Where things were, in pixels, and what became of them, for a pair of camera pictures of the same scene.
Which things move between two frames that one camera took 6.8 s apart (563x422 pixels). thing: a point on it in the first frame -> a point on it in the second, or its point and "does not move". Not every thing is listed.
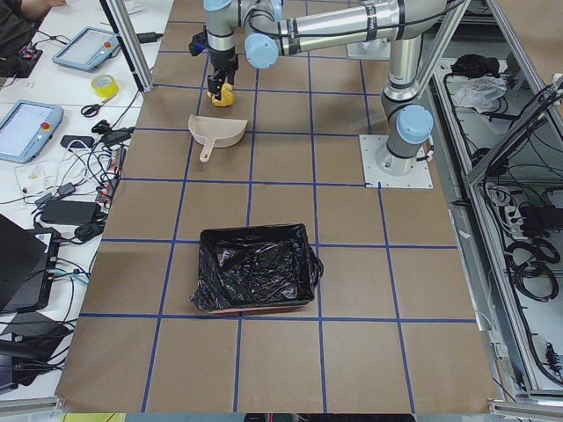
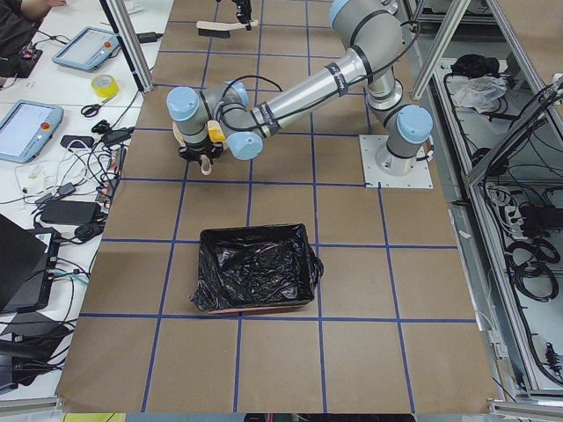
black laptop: (27, 262) does not move
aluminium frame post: (131, 41) does not move
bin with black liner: (256, 267) does not move
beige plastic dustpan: (215, 132) -> (205, 162)
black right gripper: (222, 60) -> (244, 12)
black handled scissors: (92, 110) does not move
